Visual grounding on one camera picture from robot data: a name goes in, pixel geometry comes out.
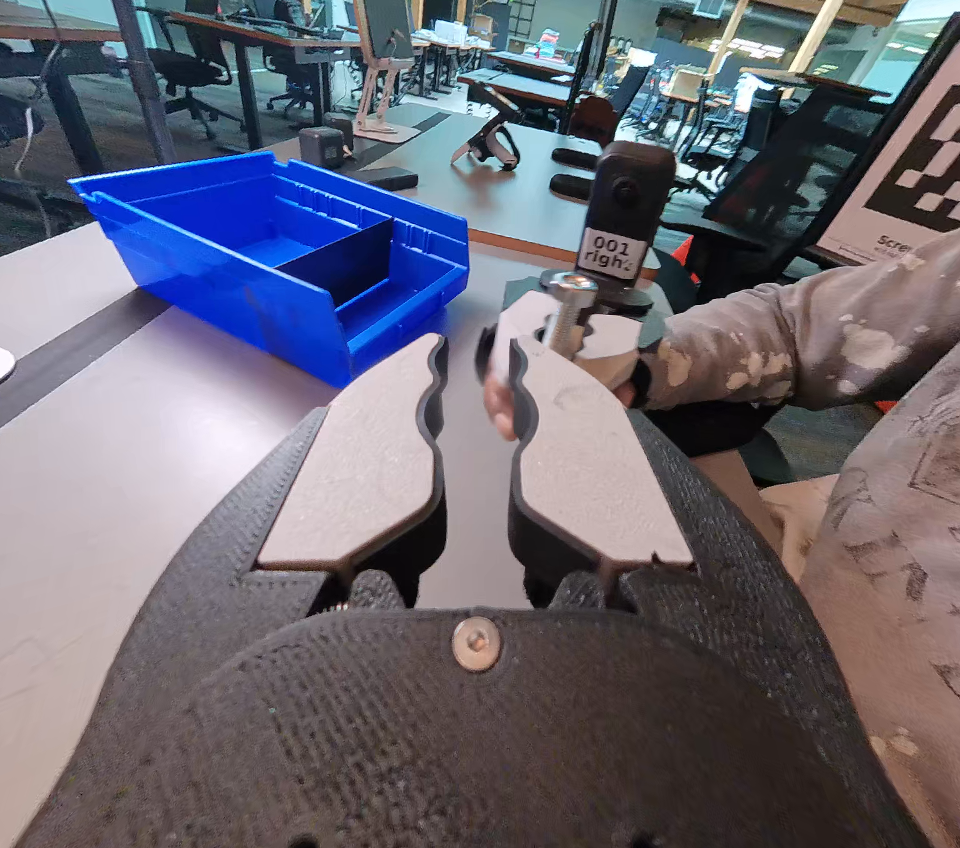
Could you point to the person's right hand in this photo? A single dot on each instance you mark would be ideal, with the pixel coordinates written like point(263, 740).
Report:
point(500, 405)

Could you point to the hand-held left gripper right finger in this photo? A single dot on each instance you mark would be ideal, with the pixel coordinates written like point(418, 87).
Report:
point(592, 465)

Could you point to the silver steel bolt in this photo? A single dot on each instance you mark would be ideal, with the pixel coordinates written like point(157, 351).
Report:
point(570, 315)

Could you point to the black tripod pole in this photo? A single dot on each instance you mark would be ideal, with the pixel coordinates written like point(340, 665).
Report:
point(127, 38)

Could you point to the black mesh office chair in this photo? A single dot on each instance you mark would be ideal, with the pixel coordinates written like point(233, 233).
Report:
point(787, 188)

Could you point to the tag sign board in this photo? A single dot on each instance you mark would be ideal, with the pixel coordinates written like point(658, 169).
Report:
point(900, 180)

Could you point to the pale pistol grip tool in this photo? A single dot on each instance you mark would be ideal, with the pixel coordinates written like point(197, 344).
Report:
point(491, 143)

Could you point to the brown chair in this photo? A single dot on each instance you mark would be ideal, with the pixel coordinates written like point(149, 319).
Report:
point(592, 120)

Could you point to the blue plastic bin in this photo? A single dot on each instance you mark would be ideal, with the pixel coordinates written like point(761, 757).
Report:
point(225, 278)

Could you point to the person's grey spattered sweatshirt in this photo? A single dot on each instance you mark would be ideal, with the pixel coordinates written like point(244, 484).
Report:
point(885, 563)

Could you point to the wooden desk with black legs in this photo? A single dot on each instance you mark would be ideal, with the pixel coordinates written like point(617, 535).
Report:
point(255, 30)

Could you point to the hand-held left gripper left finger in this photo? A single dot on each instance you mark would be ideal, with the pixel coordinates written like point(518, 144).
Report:
point(360, 458)

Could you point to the person's right forearm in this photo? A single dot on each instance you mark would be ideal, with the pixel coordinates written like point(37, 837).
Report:
point(787, 338)

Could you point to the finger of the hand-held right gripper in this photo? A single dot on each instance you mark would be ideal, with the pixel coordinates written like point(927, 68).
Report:
point(517, 319)
point(611, 353)

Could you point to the flat black box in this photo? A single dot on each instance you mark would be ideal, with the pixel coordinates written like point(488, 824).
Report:
point(388, 178)

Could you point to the black cube camera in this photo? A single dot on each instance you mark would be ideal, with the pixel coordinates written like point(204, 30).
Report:
point(322, 147)

